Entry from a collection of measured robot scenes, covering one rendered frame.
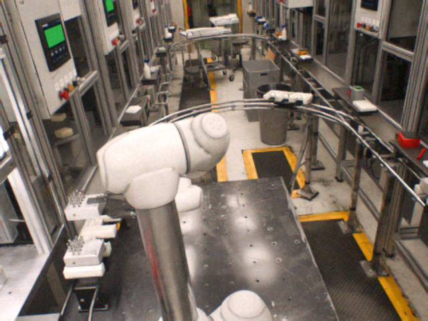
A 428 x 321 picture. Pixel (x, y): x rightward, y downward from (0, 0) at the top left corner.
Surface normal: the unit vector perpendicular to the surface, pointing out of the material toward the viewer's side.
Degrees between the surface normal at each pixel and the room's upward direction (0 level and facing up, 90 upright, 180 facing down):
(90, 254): 0
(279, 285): 0
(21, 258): 0
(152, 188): 85
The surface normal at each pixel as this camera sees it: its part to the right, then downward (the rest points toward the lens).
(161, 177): 0.48, 0.33
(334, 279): -0.07, -0.88
